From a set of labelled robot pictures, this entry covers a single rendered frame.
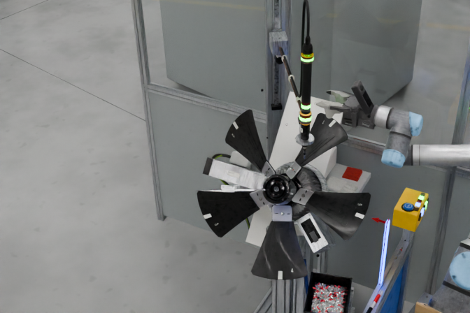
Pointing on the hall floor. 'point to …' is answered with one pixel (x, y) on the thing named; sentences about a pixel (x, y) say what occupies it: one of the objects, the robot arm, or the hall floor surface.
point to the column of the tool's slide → (273, 118)
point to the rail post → (404, 283)
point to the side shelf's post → (322, 262)
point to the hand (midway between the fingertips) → (324, 96)
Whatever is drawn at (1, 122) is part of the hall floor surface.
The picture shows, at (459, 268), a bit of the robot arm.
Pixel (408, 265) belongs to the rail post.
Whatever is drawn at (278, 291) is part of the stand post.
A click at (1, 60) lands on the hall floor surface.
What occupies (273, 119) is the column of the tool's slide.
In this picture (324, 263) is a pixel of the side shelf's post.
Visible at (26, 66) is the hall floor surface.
